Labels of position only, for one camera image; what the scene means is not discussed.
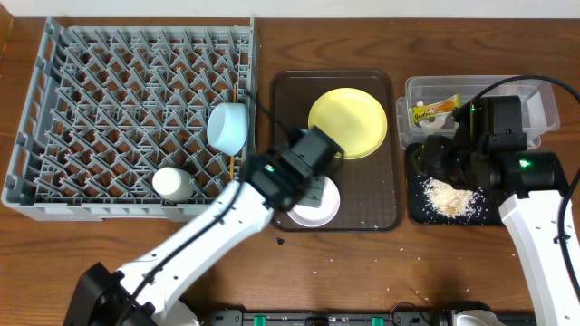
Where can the white tissue paper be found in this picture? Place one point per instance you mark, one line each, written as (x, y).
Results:
(438, 123)

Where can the white cup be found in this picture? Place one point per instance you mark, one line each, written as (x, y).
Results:
(173, 184)

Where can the black waste tray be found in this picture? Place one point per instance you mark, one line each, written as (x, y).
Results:
(488, 216)

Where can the food scraps pile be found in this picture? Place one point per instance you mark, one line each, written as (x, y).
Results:
(445, 200)

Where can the grey plastic dishwasher rack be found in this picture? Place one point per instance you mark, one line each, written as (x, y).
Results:
(108, 106)

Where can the yellow round plate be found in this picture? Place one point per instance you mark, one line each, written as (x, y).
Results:
(353, 118)

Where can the clear plastic bin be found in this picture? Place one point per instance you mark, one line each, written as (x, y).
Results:
(539, 110)

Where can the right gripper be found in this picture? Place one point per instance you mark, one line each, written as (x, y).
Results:
(431, 153)

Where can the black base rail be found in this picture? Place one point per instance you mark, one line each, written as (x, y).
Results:
(404, 318)

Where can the green snack wrapper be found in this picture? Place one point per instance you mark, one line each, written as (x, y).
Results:
(425, 112)

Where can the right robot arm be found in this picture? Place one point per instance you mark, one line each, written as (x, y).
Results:
(489, 153)

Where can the light blue bowl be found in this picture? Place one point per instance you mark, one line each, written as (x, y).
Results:
(228, 127)

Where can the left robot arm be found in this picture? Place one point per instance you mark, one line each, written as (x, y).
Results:
(147, 290)

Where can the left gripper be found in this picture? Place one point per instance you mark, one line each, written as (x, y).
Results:
(314, 191)

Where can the dark brown serving tray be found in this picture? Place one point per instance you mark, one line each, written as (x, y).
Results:
(371, 188)

